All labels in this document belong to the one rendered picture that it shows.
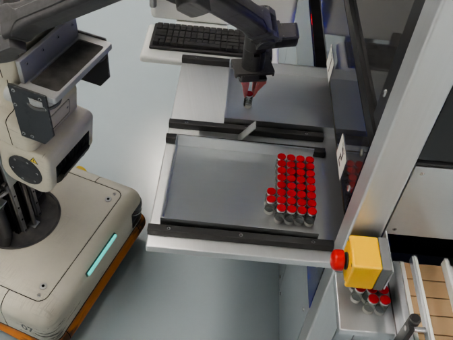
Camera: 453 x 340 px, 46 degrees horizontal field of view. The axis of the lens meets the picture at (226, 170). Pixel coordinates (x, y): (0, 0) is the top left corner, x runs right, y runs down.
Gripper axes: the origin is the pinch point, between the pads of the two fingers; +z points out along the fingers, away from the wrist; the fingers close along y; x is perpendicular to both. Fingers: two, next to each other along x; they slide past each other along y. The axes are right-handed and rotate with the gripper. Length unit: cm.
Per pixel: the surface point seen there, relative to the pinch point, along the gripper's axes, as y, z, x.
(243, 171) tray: -6.1, 4.5, -23.4
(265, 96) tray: 6.2, 4.6, 4.1
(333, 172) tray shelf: 16.2, 4.8, -26.0
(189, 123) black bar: -16.8, 2.8, -6.8
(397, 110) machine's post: 8, -39, -53
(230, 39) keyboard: 3.3, 9.9, 40.1
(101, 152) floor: -45, 93, 76
